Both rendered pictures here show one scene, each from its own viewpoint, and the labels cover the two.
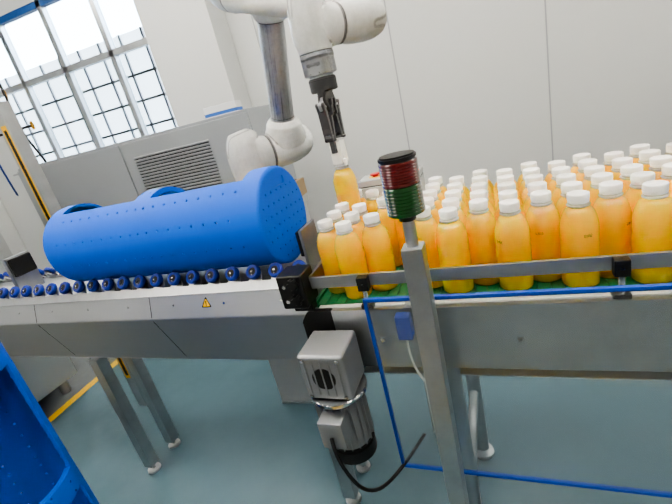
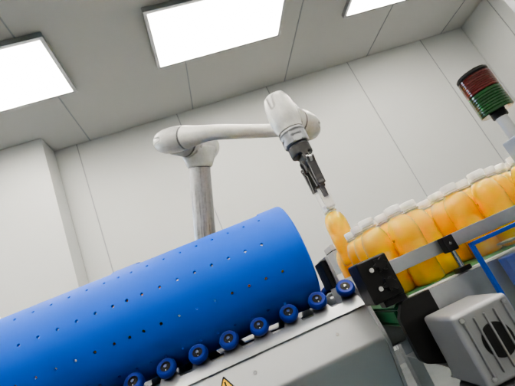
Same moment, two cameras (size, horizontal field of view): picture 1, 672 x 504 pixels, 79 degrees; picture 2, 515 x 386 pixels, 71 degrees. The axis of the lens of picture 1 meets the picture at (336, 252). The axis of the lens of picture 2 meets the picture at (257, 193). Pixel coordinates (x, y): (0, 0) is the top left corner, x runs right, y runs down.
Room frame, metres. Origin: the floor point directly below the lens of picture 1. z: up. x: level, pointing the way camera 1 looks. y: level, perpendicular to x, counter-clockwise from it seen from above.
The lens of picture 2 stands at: (0.33, 0.69, 0.99)
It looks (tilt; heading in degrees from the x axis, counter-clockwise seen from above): 17 degrees up; 328
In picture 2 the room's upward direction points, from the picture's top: 24 degrees counter-clockwise
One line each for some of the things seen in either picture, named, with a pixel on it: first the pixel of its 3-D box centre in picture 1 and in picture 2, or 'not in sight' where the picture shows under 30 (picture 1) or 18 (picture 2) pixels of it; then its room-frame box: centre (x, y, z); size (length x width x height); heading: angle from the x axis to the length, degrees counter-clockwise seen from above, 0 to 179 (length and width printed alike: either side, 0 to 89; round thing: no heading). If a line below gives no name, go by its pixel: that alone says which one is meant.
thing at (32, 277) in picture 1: (24, 272); not in sight; (1.69, 1.29, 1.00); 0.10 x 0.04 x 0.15; 156
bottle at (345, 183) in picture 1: (347, 194); (342, 235); (1.18, -0.08, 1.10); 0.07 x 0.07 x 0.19
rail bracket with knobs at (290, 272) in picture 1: (299, 288); (375, 282); (0.94, 0.11, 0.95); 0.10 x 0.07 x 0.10; 156
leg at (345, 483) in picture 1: (334, 435); not in sight; (1.11, 0.16, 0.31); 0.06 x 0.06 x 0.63; 66
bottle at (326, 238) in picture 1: (333, 258); (384, 258); (0.99, 0.01, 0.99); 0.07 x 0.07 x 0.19
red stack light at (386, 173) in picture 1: (399, 172); (478, 85); (0.66, -0.13, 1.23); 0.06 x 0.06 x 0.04
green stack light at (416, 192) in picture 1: (404, 198); (490, 102); (0.66, -0.13, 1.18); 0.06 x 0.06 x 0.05
